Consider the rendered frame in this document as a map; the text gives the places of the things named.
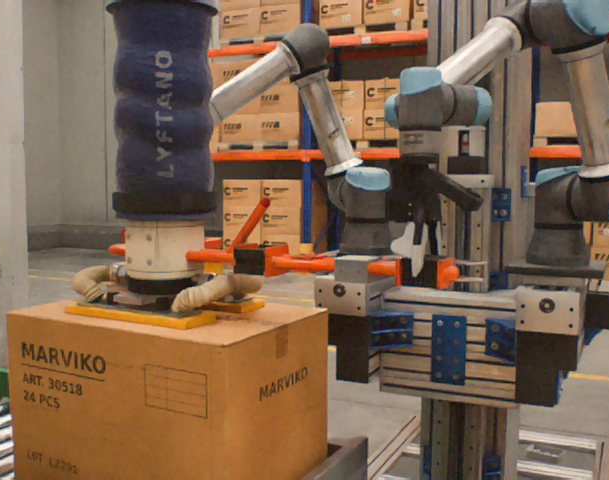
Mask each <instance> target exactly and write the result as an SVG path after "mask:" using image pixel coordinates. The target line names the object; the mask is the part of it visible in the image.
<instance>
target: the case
mask: <svg viewBox="0 0 609 480"><path fill-rule="evenodd" d="M82 301H87V299H85V297H78V298H73V299H68V300H63V301H57V302H51V303H46V304H41V305H35V306H30V307H25V308H19V309H13V311H11V310H8V312H6V337H7V360H8V363H9V390H10V416H11V429H12V442H13V469H14V480H300V479H301V478H302V477H303V476H305V475H306V474H307V473H309V472H310V471H312V470H314V469H315V468H316V467H317V466H319V465H320V463H321V462H323V461H324V460H325V459H327V442H328V309H327V308H316V307H306V306H296V305H286V304H275V303H266V306H265V307H264V308H259V309H256V310H253V311H249V312H246V313H232V312H222V311H213V310H204V309H194V308H193V309H194V310H202V311H203V312H213V313H215V314H216V322H213V323H209V324H205V325H202V326H198V327H195V328H190V329H187V330H183V329H175V328H168V327H160V326H152V325H145V324H137V323H129V322H122V321H114V319H106V318H98V317H91V316H84V315H75V314H68V313H65V306H66V304H71V303H76V302H82Z"/></svg>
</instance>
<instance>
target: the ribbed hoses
mask: <svg viewBox="0 0 609 480"><path fill-rule="evenodd" d="M114 264H116V265H125V266H127V265H126V262H119V263H113V264H111V265H107V266H106V265H102V266H101V265H98V266H92V267H89V268H86V270H83V271H80V272H78V273H77V274H75V275H74V277H73V278H72V280H71V284H72V286H73V290H74V291H75V292H77V293H79V294H82V295H83V297H85V299H87V300H88V302H93V301H95V300H99V299H100V298H101V297H103V296H104V295H105V293H103V292H104V291H100V288H98V284H97V283H100V282H101V283H103V282H106V281H107V282H109V281H110V282H113V281H114V278H113V276H112V271H113V265H114ZM113 272H114V271H113ZM214 278H215V279H214ZM214 278H213V279H214V280H213V279H211V280H210V281H208V282H206V284H204V285H201V286H199V287H196V288H194V287H191V288H187V289H186V290H183V291H182V292H181V293H180V294H179V295H177V296H176V298H175V299H174V303H173V304H172V310H173V312H174V313H181V314H183V313H190V312H191V311H192V309H193V308H196V307H198V306H199V307H201V306H202V305H207V304H210V303H211V302H215V301H217V300H219V298H221V297H223V296H225V295H227V294H230V295H233V299H234V300H242V299H245V297H246V296H247V295H248V294H249V293H255V292H258V291H259V290H261V289H262V287H263V279H262V278H261V276H258V275H246V274H238V275H232V274H231V273H230V274H229V275H227V274H225V275H219V274H218V276H217V275H216V276H214ZM112 279H113V280H112ZM114 282H115V281H114Z"/></svg>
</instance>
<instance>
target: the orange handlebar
mask: <svg viewBox="0 0 609 480"><path fill-rule="evenodd" d="M221 246H222V239H220V238H206V237H204V249H200V252H195V250H188V252H187V253H186V255H185V257H186V259H187V260H188V261H199V262H213V263H226V264H233V254H227V253H226V250H216V249H207V248H215V247H221ZM211 252H213V253H211ZM109 253H110V254H111V255H115V256H126V244H116V245H112V246H110V247H109ZM271 267H272V268H283V269H291V270H289V271H290V272H303V273H317V272H319V271H326V272H334V258H333V257H327V255H324V254H306V253H305V254H304V253H301V254H300V255H283V256H282V257H275V256H273V257H272V258H271ZM367 272H368V274H369V275H382V276H396V261H382V260H379V261H378V263H373V262H370V263H369V264H368V268H367ZM458 275H459V269H458V267H456V266H454V265H451V266H450V267H446V269H445V272H443V278H445V279H446V280H450V279H455V278H457V277H458Z"/></svg>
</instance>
